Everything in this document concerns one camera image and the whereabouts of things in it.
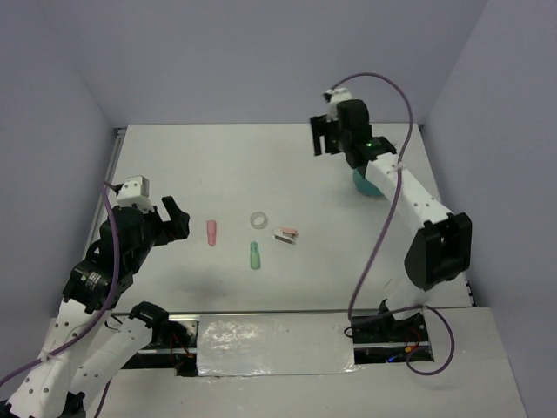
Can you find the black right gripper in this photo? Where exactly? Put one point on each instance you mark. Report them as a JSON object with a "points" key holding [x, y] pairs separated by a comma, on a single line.
{"points": [[321, 127]]}

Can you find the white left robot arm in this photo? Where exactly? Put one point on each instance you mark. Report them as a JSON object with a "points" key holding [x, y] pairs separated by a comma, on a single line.
{"points": [[65, 378]]}

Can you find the silver foil cover plate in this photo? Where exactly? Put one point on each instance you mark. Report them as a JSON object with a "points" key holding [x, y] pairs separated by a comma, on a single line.
{"points": [[274, 344]]}

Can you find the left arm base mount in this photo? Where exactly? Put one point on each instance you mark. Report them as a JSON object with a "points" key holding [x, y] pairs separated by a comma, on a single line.
{"points": [[173, 346]]}

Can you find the green glue stick tube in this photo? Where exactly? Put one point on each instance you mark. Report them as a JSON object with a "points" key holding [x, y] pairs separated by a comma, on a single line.
{"points": [[255, 262]]}

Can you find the pink white stapler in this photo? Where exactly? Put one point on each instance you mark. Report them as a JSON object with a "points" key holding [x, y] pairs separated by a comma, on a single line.
{"points": [[287, 235]]}

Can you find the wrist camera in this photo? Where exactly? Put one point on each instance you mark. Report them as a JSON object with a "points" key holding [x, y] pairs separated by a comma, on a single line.
{"points": [[333, 97], [134, 191]]}

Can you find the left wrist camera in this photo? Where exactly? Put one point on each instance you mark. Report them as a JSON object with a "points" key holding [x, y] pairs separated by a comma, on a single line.
{"points": [[134, 191]]}

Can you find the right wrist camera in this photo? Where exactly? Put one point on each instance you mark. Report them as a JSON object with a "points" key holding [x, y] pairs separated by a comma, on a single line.
{"points": [[333, 97]]}

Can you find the teal round divided container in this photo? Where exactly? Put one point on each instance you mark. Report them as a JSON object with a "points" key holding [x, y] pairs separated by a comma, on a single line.
{"points": [[365, 187]]}

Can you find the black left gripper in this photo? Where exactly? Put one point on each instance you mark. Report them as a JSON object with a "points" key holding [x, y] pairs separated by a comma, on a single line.
{"points": [[178, 227]]}

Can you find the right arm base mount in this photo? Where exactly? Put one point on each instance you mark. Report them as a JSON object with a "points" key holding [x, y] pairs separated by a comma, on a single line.
{"points": [[388, 341]]}

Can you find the pink translucent pen cap tube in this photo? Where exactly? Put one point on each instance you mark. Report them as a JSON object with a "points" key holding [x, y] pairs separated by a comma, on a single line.
{"points": [[211, 232]]}

